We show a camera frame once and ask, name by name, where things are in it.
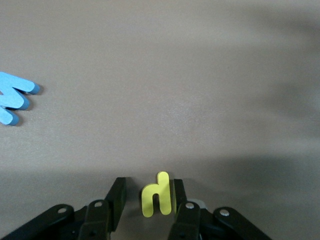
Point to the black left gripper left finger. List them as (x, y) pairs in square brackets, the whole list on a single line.
[(100, 220)]

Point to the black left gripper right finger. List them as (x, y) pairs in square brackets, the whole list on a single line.
[(195, 222)]

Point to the yellow lowercase letter h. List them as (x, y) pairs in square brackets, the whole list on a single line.
[(157, 197)]

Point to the blue uppercase letter M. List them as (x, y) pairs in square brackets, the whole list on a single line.
[(12, 100)]

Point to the brown table cover sheet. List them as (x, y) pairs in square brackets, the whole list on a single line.
[(160, 75)]

